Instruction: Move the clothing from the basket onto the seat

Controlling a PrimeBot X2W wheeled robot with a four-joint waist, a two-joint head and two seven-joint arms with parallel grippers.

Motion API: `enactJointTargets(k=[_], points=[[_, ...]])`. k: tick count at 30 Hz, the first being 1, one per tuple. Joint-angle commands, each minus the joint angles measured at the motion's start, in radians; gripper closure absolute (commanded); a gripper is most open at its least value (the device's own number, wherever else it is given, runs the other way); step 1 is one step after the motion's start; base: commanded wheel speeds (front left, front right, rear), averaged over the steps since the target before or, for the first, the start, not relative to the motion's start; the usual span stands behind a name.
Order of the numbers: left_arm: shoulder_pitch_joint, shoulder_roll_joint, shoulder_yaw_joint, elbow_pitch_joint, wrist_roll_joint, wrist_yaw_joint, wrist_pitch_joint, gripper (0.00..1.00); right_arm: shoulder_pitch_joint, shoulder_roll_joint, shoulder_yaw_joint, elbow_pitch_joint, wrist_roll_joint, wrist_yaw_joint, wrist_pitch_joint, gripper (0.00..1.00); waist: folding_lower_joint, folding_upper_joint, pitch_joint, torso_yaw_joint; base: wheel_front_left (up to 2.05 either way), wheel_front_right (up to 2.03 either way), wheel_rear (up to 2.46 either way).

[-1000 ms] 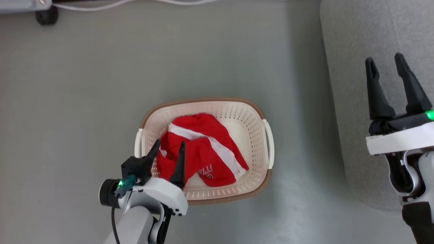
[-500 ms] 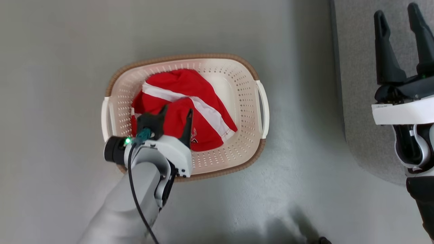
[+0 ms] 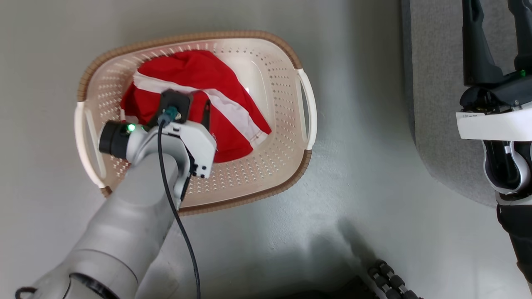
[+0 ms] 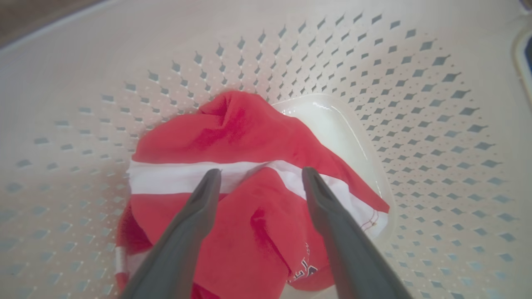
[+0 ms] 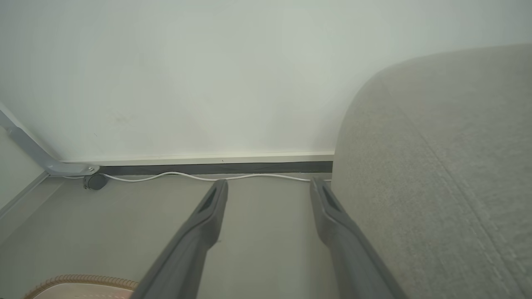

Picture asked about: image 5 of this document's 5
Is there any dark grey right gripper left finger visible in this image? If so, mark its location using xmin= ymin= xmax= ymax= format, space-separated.
xmin=131 ymin=179 xmax=229 ymax=299

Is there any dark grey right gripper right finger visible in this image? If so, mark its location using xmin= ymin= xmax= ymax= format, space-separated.
xmin=309 ymin=176 xmax=409 ymax=299

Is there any light grey fabric sofa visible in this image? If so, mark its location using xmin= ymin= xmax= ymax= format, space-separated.
xmin=332 ymin=43 xmax=532 ymax=299

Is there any dark grey skirting board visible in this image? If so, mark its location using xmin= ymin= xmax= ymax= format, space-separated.
xmin=97 ymin=161 xmax=334 ymax=176

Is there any dark grey caster wheel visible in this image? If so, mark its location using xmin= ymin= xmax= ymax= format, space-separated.
xmin=83 ymin=174 xmax=108 ymax=191

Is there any cream perforated laundry basket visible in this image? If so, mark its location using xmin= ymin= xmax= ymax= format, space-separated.
xmin=23 ymin=274 xmax=140 ymax=299

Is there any thin white cable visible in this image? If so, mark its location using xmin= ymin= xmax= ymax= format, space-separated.
xmin=62 ymin=171 xmax=333 ymax=183

